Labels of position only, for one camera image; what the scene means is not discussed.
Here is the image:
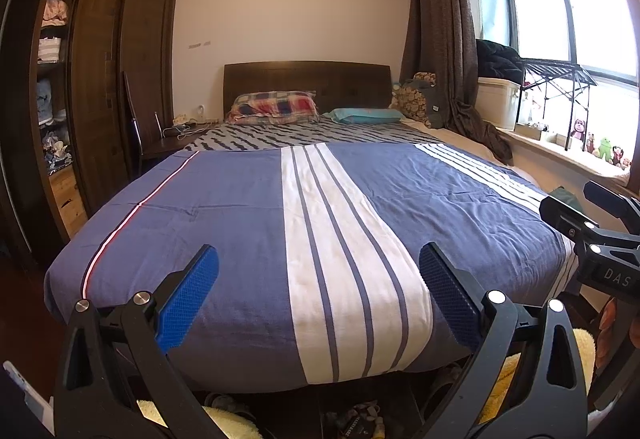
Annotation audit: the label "dark green cloth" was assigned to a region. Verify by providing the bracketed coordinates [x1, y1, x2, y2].
[550, 186, 584, 213]

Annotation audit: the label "black metal rack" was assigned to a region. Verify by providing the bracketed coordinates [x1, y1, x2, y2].
[517, 59, 598, 151]

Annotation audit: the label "pink folded clothes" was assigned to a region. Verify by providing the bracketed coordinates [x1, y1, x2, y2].
[42, 0, 70, 28]

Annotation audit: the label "grey zebra striped sheet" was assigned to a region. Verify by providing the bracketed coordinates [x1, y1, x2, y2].
[184, 116, 441, 153]

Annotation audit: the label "white charger cable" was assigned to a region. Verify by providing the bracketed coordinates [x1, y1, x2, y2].
[160, 120, 207, 140]

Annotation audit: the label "dark wooden headboard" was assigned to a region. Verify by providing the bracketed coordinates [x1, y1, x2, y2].
[223, 62, 392, 122]

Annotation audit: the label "blue white striped blanket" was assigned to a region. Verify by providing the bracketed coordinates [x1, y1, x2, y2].
[44, 142, 583, 395]

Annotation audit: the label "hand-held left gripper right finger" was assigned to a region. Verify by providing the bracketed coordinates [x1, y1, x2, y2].
[419, 241, 588, 439]

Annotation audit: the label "black jacket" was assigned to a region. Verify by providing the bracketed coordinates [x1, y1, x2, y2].
[475, 39, 524, 83]

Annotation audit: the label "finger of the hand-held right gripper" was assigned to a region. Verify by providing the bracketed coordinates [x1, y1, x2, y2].
[583, 180, 640, 221]
[539, 195, 602, 242]

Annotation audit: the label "white striped folded clothes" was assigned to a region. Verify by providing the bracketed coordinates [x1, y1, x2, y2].
[39, 36, 64, 64]

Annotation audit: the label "brown circle patterned cushion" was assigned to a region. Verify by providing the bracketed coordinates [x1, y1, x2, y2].
[390, 72, 437, 122]

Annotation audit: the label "plaid pillow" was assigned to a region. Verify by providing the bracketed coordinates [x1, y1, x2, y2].
[229, 90, 320, 126]

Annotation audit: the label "mixed patterned clothes pile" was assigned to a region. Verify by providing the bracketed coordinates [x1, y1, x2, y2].
[42, 132, 75, 175]

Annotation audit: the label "smartphone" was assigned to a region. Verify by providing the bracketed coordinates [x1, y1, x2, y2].
[2, 360, 56, 438]

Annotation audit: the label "window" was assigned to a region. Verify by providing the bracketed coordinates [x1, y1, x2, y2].
[507, 0, 640, 87]

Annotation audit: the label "teal pillow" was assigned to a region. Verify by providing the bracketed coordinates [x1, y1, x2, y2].
[327, 108, 407, 125]

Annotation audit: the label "person's right hand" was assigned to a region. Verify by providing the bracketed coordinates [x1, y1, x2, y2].
[597, 298, 624, 362]

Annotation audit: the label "dark wooden wardrobe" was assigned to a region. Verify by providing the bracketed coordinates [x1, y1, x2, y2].
[0, 0, 181, 255]

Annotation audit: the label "black chair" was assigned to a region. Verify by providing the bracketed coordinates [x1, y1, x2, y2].
[122, 70, 201, 175]

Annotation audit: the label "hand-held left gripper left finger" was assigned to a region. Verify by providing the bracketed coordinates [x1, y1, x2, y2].
[52, 243, 226, 439]

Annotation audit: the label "brown curtain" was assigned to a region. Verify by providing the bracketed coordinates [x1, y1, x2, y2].
[402, 0, 513, 165]

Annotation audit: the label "white storage box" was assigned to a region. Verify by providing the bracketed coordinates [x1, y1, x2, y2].
[475, 76, 522, 131]

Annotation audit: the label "light blue folded clothes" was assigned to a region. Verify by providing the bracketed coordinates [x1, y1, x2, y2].
[37, 79, 69, 126]

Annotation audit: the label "yellow fluffy rug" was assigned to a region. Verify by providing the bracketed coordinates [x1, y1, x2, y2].
[135, 329, 597, 439]

